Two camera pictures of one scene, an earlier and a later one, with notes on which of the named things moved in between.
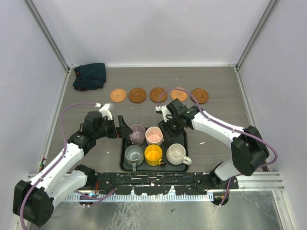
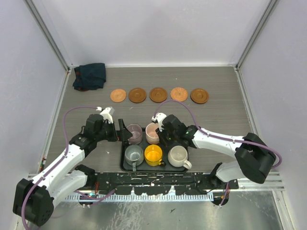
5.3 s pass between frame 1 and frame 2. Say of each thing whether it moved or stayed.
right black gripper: moved
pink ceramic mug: moved
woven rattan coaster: stayed
